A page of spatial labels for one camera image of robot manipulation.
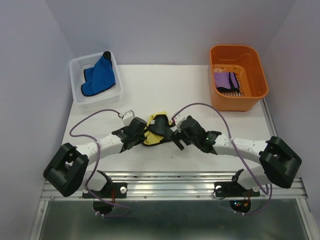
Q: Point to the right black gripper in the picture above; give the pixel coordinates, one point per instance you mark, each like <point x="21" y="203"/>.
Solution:
<point x="176" y="139"/>

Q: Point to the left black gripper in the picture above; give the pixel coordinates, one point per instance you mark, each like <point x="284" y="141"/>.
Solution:
<point x="141" y="138"/>

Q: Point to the yellow towel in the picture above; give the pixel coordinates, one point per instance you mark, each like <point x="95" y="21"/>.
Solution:
<point x="158" y="129"/>

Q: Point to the black and purple towel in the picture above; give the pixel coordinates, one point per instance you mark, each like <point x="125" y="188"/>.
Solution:
<point x="226" y="82"/>

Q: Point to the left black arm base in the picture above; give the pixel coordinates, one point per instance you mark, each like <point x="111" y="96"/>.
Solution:
<point x="107" y="190"/>

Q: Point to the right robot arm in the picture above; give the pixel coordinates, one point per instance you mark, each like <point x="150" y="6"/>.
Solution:
<point x="277" y="163"/>

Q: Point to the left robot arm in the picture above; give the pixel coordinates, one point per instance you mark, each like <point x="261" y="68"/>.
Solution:
<point x="67" y="171"/>

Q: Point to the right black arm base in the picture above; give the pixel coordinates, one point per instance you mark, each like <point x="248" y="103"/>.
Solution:
<point x="232" y="190"/>

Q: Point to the blue towel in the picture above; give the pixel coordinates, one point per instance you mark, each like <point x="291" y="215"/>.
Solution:
<point x="100" y="77"/>

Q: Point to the white perforated basket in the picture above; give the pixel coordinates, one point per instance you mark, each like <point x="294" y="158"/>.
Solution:
<point x="76" y="67"/>

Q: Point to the orange plastic basket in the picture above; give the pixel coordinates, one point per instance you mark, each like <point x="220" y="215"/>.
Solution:
<point x="245" y="62"/>

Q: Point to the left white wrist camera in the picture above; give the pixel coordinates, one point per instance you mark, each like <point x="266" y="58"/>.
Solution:
<point x="127" y="117"/>

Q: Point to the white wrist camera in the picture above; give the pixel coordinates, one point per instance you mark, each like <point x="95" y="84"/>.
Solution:
<point x="177" y="120"/>
<point x="127" y="117"/>

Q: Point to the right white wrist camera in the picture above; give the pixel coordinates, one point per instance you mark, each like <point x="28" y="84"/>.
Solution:
<point x="177" y="120"/>

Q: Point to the aluminium mounting rail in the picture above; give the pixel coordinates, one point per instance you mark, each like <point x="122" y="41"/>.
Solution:
<point x="172" y="186"/>

